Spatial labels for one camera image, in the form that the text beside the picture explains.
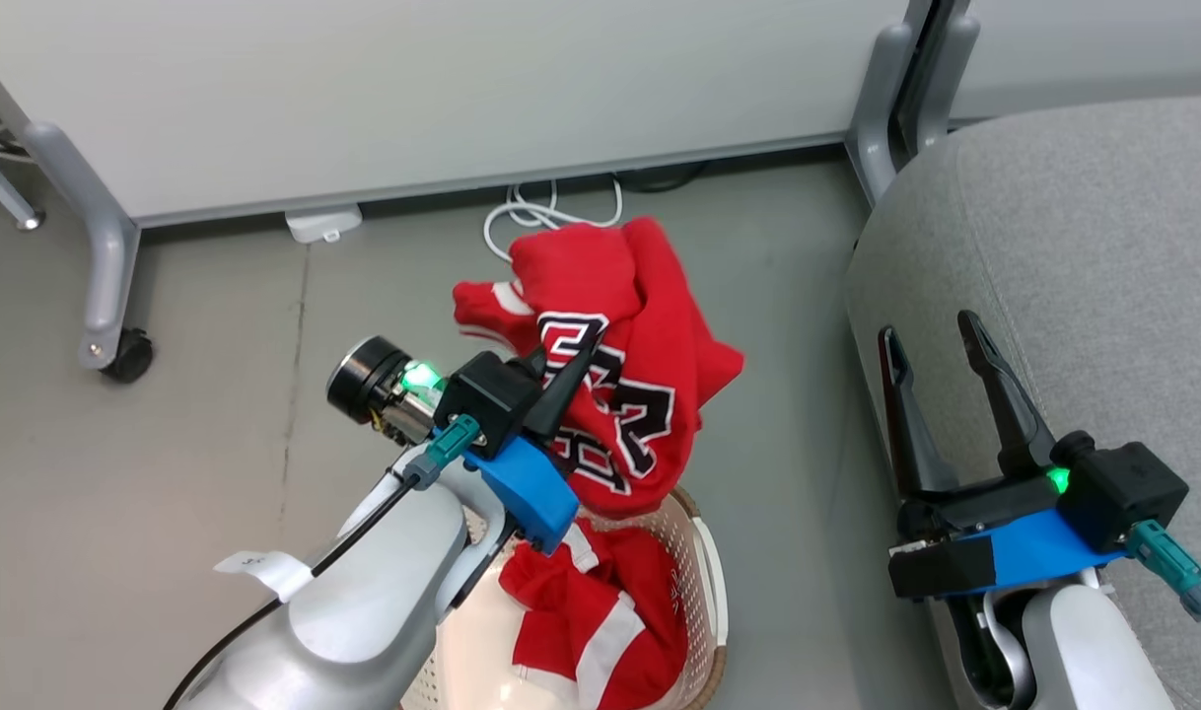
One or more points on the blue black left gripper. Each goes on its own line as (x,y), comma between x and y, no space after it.
(527,488)

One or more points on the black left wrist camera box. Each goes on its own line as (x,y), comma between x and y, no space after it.
(482,394)

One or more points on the large white partition panel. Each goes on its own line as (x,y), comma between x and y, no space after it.
(413,89)

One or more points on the grey metal table leg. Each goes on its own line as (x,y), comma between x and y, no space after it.
(4,192)

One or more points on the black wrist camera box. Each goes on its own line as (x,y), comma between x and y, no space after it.
(482,394)
(1123,493)

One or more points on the red white striped garment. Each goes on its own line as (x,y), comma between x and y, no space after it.
(650,592)

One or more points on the small white floor adapter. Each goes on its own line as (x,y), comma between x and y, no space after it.
(322,224)

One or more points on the red jersey black white lettering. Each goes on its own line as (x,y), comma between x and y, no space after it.
(650,325)

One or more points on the cream perforated laundry basket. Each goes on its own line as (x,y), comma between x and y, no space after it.
(704,592)

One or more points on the grey partition leg with caster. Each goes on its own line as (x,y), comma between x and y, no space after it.
(103,256)

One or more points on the black caster wheel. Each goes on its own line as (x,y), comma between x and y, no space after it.
(129,357)

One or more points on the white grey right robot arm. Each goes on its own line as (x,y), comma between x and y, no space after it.
(1084,651)

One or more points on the grey fabric sofa seat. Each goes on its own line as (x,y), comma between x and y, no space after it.
(1103,247)

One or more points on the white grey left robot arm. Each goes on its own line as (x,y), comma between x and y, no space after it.
(364,611)

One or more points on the white paper tag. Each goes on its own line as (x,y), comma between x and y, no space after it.
(265,570)

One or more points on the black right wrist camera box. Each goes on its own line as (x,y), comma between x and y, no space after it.
(1123,493)

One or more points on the black cylindrical left wrist unit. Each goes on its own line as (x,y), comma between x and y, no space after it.
(364,380)

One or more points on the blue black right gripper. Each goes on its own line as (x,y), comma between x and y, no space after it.
(1024,552)

